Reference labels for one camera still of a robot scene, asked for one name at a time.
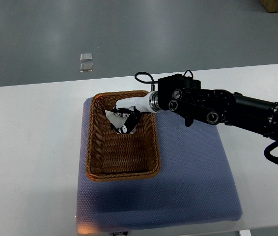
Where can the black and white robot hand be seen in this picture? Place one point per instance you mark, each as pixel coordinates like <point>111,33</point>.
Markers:
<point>140,105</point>

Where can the brown wicker basket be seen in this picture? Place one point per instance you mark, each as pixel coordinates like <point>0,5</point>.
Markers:
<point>111,156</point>

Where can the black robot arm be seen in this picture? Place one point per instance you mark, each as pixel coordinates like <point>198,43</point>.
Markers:
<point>183,95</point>

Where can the blue textured mat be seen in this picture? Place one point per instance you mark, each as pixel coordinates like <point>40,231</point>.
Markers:
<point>195,184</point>

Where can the white toy polar bear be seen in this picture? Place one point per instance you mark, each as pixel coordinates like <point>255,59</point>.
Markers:
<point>122,121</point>

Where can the black label tag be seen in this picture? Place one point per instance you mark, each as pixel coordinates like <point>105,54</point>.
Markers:
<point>120,233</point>

